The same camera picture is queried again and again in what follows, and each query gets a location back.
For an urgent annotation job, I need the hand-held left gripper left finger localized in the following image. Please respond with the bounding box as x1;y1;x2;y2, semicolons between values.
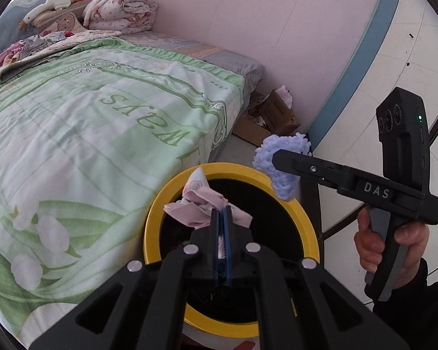
29;206;223;350

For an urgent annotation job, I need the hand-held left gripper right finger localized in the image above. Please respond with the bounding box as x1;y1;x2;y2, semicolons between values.
223;206;411;350

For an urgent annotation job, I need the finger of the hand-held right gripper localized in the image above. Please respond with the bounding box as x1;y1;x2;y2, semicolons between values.
272;148;354;190

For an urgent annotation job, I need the pink tissue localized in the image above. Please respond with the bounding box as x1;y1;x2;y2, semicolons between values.
163;168;253;228

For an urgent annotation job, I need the purple fluffy cloth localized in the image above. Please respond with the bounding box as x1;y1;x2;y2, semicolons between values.
253;133;312;202

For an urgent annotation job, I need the yellow rimmed black trash bin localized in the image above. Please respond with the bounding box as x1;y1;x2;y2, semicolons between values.
143;163;321;339

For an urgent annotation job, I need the person's right forearm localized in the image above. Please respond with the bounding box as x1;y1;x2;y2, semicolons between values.
372;259;438;336

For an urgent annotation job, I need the person's right hand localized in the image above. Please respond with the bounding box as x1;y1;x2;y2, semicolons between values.
354;208;430;289

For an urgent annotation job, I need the cardboard box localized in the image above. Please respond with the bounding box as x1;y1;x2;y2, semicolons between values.
232;89;302;146

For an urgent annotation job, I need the white plastic bag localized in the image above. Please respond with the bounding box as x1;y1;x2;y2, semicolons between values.
274;85;293;109

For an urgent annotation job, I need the bed with blue headboard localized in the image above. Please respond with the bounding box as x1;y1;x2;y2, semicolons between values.
0;0;265;349

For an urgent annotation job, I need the green printed blanket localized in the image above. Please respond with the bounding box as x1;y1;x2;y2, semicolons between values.
0;38;246;349

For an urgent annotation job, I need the beige thin folded quilt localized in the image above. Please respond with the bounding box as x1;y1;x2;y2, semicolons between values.
0;29;123;84

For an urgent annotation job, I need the folded floral quilt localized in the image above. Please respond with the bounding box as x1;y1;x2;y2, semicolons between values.
82;0;159;35

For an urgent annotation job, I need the bear print pillow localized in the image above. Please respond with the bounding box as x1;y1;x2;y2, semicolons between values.
40;12;84;37

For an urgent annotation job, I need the grey blue printed garment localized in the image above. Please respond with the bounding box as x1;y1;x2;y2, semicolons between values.
20;31;72;59

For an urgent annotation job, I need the brown striped pillow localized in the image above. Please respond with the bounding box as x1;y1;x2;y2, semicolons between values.
31;2;90;26

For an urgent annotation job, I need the pink garment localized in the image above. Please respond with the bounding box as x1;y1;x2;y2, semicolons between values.
0;40;26;77

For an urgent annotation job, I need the white goose plush toy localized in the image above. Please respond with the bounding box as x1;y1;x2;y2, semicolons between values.
19;0;92;31

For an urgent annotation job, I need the blue door frame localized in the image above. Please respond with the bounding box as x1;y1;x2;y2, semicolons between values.
307;0;405;152

